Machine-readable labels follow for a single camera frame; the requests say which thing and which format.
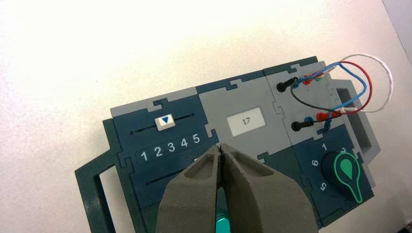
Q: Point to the red banana plug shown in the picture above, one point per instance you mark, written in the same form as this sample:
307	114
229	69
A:
324	115

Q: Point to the dark rotary knob green pointer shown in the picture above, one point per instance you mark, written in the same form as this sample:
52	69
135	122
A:
346	170

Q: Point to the white slider knob blue triangle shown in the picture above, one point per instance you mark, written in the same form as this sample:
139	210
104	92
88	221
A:
164	122

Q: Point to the teal and grey task board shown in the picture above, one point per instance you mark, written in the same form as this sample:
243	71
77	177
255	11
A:
244	96

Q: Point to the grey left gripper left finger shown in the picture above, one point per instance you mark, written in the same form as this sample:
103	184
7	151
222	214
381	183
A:
190	202

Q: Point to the black banana plug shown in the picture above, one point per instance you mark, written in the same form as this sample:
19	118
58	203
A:
299	125
284	86

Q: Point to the white display label 17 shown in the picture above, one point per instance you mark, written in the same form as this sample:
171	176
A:
246	121

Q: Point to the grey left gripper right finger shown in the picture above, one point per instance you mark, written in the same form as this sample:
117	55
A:
264	205

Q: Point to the teal round button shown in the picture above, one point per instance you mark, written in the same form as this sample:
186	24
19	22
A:
222	223

